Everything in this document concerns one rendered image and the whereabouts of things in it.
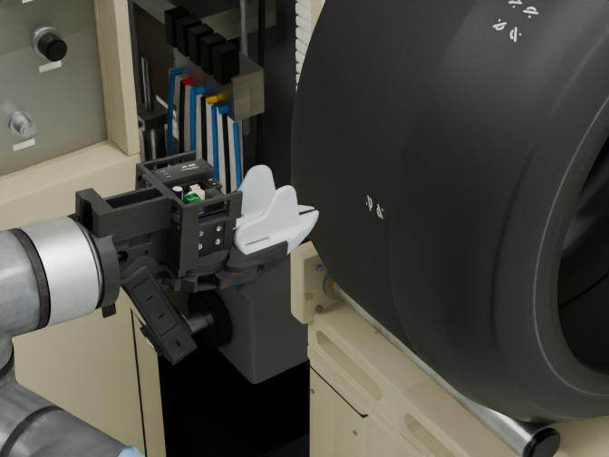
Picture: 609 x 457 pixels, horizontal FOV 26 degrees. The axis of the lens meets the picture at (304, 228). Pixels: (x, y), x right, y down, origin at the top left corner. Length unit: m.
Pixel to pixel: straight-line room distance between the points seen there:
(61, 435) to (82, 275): 0.11
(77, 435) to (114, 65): 0.88
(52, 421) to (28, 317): 0.07
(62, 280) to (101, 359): 1.02
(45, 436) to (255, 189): 0.27
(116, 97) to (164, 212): 0.79
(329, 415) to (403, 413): 0.40
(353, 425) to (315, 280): 0.34
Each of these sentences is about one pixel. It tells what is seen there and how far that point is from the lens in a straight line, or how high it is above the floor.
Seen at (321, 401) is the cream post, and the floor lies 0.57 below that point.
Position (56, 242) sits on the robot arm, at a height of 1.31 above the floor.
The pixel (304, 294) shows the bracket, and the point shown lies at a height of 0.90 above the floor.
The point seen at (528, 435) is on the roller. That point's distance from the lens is 1.36.
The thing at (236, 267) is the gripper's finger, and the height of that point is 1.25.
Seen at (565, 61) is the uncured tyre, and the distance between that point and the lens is 1.04.
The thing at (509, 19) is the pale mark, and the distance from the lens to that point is 1.05.
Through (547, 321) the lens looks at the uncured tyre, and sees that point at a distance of 1.16.
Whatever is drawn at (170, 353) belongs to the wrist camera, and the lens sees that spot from 1.05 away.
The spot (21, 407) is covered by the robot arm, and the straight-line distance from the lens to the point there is 0.95.
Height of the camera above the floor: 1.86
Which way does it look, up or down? 36 degrees down
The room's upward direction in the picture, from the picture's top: straight up
